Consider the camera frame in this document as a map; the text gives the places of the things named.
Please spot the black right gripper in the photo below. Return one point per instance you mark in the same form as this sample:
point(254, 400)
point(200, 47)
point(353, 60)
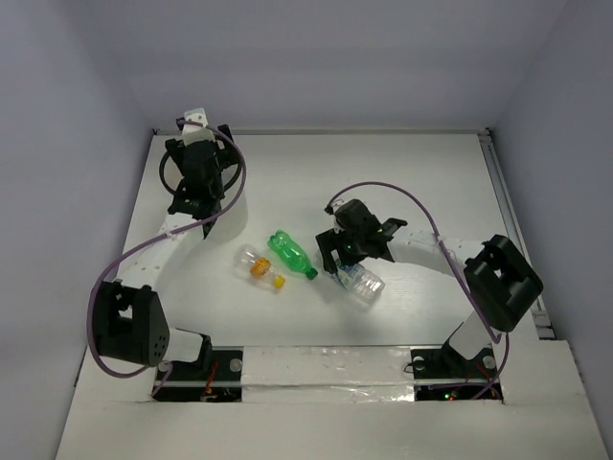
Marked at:
point(329, 241)

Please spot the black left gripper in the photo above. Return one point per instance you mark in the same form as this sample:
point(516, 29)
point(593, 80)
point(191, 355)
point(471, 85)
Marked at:
point(199, 145)

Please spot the green white label bottle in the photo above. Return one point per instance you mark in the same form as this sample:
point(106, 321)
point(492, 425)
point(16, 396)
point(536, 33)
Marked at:
point(362, 284)

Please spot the green plastic bottle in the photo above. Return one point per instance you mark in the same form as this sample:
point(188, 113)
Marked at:
point(292, 254)

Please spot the orange label yellow cap bottle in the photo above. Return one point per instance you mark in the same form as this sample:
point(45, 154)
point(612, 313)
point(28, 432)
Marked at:
point(250, 261)

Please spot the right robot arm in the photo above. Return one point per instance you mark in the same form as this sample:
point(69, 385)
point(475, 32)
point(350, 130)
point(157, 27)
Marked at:
point(499, 283)

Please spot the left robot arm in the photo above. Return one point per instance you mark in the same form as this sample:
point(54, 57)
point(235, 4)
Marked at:
point(126, 326)

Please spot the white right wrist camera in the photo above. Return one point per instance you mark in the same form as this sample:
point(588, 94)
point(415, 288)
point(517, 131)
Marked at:
point(331, 210)

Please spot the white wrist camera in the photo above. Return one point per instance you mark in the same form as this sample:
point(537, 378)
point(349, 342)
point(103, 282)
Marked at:
point(331, 210)
point(193, 126)

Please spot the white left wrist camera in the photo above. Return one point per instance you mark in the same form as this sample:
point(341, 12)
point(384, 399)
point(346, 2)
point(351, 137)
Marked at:
point(193, 126)

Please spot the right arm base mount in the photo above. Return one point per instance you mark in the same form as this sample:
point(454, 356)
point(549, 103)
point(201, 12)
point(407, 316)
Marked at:
point(441, 374)

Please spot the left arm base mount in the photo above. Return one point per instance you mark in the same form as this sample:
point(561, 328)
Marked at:
point(220, 382)

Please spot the aluminium rail at table edge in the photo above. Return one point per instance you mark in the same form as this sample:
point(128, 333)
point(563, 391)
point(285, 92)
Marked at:
point(541, 318)

